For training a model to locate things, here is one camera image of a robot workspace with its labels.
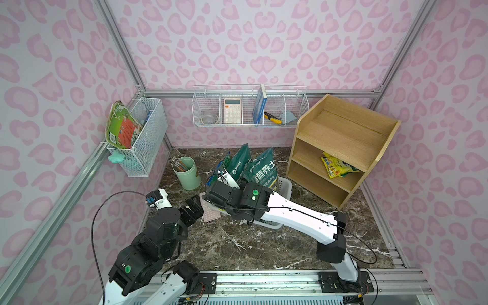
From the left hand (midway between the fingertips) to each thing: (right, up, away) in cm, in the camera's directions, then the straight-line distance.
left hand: (190, 199), depth 64 cm
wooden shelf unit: (+54, +19, +13) cm, 59 cm away
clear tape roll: (0, +34, +31) cm, 46 cm away
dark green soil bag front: (+25, +9, +15) cm, 30 cm away
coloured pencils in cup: (-14, +11, +27) cm, 33 cm away
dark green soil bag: (+15, +12, +11) cm, 22 cm away
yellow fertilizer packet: (+58, +10, +20) cm, 62 cm away
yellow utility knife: (+31, +35, +33) cm, 57 cm away
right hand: (+13, +2, +6) cm, 14 cm away
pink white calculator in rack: (+11, +38, +31) cm, 50 cm away
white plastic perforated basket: (+37, 0, +31) cm, 48 cm away
